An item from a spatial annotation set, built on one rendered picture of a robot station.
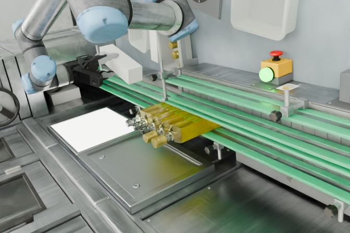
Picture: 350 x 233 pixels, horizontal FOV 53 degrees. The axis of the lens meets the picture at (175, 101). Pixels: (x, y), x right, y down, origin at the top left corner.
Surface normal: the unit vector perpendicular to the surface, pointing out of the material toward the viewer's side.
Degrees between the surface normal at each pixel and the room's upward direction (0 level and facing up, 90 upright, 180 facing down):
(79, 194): 90
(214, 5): 4
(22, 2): 90
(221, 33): 0
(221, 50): 0
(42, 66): 90
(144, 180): 90
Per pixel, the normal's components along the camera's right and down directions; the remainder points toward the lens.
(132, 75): 0.58, 0.46
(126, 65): 0.04, -0.84
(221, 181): -0.12, -0.93
